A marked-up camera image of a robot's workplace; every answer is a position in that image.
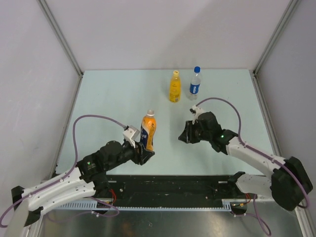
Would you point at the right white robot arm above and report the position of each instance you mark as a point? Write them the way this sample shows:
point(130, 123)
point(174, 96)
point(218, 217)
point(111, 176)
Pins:
point(283, 180)

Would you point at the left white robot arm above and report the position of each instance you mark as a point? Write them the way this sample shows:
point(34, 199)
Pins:
point(87, 179)

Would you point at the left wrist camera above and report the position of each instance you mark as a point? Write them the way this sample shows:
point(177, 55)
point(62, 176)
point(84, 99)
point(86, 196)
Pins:
point(130, 134)

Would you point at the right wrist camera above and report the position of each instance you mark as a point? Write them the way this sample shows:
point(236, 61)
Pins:
point(196, 111)

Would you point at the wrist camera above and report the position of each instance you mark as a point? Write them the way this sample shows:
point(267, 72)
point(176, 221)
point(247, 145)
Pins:
point(196, 111)
point(130, 134)

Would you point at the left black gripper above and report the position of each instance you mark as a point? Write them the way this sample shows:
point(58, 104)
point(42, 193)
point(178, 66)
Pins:
point(141, 155)

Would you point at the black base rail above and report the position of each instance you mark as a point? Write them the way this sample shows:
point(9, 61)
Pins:
point(173, 191)

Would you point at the clear Pepsi bottle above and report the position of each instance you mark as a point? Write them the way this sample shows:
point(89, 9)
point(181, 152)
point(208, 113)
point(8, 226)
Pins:
point(195, 83)

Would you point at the orange Pocari Sweat bottle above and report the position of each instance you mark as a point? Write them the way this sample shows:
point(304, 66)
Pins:
point(148, 128)

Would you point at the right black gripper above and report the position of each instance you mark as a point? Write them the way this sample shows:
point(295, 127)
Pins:
point(187, 136)

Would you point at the yellow juice bottle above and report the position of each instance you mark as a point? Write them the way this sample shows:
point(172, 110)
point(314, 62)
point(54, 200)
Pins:
point(175, 87)

